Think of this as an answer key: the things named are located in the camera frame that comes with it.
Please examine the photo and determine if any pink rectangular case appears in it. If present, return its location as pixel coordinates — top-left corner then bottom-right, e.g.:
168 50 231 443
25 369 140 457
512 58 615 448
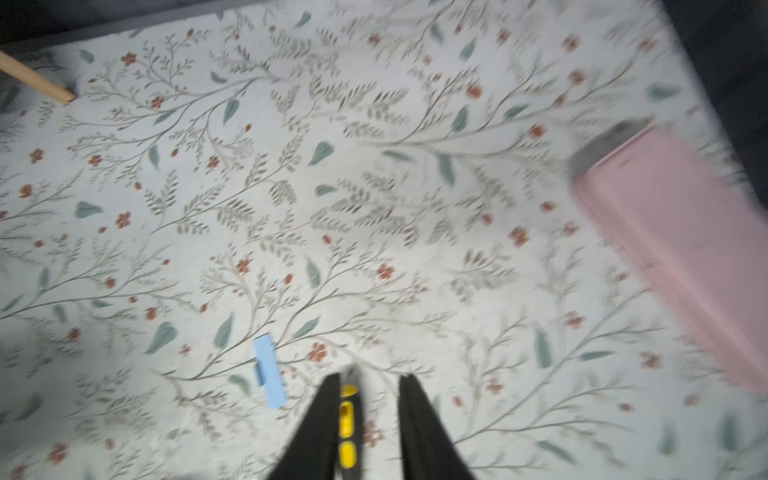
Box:
573 127 767 393

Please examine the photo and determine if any wooden easel stand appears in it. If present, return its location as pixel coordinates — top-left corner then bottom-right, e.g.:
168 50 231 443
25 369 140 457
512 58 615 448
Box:
0 52 76 104

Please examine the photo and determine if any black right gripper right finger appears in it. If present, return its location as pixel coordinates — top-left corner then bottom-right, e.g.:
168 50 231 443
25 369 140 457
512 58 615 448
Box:
398 375 474 480

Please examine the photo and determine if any black yellow screwdriver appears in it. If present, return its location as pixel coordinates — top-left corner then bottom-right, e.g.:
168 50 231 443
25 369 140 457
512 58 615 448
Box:
337 365 364 480

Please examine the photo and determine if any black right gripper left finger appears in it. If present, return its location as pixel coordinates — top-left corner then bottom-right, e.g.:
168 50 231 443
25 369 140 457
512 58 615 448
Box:
266 373 341 480

